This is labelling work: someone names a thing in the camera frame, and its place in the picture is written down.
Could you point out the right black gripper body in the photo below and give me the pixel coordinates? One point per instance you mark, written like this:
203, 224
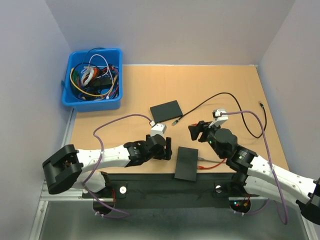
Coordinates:
209, 134

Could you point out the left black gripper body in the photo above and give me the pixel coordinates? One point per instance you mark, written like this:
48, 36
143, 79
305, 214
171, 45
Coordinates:
161, 154

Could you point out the black network switch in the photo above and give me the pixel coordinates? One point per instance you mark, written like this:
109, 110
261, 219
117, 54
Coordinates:
186, 164
166, 111

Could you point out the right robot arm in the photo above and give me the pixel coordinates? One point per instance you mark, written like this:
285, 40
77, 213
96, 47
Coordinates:
257, 176

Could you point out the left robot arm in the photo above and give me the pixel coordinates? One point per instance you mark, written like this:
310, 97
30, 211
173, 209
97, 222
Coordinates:
75, 168

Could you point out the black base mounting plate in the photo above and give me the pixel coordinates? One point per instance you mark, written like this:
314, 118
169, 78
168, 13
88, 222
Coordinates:
164, 191

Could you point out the black adapter in bin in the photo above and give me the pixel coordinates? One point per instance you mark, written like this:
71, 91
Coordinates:
101, 83

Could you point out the blue plastic bin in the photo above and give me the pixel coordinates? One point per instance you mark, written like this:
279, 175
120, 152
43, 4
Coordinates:
85, 66

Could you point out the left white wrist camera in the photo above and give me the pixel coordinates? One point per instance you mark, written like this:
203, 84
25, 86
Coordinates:
157, 129

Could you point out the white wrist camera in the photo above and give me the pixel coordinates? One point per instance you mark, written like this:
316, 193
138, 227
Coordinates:
219, 117
157, 129

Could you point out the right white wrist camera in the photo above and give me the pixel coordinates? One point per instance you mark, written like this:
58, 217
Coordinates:
219, 117

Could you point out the aluminium frame rail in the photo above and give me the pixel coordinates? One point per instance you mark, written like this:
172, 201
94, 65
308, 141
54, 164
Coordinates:
62, 193

